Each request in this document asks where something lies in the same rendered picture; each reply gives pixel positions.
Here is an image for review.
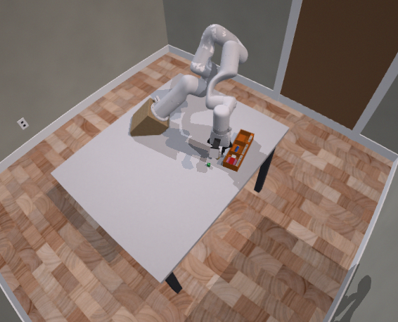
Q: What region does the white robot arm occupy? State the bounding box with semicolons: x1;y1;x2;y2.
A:
150;24;248;135

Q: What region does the orange-brown three-compartment bin rack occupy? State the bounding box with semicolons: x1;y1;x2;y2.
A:
223;129;255;172

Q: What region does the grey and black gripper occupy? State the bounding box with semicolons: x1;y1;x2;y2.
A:
207;126;233;155

